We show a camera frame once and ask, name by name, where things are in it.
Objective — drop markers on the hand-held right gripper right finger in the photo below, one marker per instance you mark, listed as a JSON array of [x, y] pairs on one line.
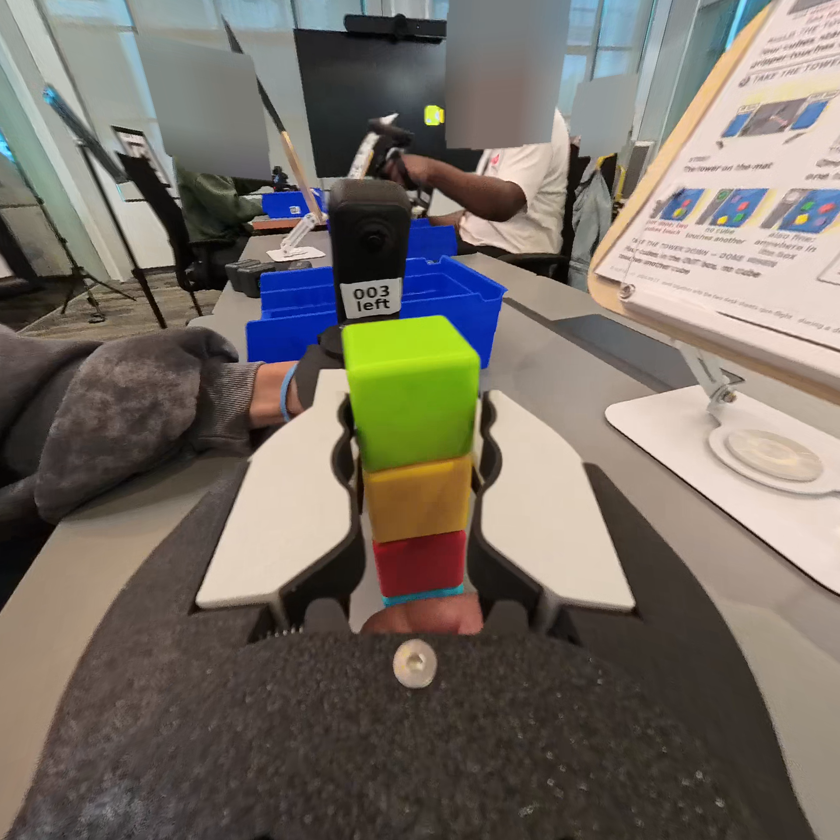
[[551, 518]]

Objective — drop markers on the black screen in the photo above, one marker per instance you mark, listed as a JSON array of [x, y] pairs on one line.
[[367, 98]]

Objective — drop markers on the blue wristband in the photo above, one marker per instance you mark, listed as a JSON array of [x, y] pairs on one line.
[[287, 394]]

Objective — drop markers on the red cube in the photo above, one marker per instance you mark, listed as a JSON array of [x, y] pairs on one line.
[[420, 564]]

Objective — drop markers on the blue plastic bin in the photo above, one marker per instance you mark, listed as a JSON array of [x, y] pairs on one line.
[[433, 239], [295, 308], [289, 203]]

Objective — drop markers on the black white tag sign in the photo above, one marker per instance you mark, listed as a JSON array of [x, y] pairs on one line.
[[141, 151], [85, 131]]

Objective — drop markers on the grey wood-edged desk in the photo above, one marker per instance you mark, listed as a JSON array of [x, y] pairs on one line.
[[223, 295]]

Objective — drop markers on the black device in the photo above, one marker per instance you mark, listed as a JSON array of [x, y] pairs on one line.
[[294, 265], [249, 275]]

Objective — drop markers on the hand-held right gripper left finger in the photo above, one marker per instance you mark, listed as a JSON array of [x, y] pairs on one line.
[[282, 518]]

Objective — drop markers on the cyan cube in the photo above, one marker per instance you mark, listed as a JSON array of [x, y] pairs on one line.
[[420, 597]]

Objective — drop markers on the person's left forearm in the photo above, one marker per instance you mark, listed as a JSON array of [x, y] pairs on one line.
[[131, 407]]

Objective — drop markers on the black video bar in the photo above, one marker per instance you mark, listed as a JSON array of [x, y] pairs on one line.
[[394, 26]]

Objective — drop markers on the yellow cube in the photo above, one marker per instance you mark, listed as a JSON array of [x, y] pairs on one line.
[[417, 499]]

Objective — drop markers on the printed instruction sheet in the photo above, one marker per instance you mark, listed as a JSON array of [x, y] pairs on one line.
[[741, 229]]

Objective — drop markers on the grey jacket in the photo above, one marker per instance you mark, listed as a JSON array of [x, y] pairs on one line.
[[590, 210]]

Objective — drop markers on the green cube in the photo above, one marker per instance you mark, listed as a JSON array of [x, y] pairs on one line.
[[410, 387]]

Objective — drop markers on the black office chair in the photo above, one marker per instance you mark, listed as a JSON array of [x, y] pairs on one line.
[[164, 216]]

